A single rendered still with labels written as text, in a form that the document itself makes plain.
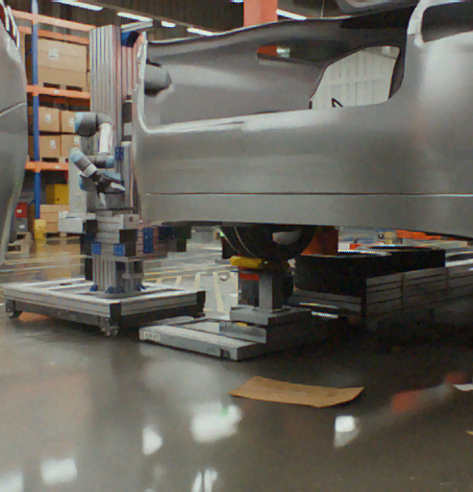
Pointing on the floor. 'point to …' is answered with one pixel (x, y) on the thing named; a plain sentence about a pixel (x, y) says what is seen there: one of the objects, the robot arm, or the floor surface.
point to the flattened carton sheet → (269, 391)
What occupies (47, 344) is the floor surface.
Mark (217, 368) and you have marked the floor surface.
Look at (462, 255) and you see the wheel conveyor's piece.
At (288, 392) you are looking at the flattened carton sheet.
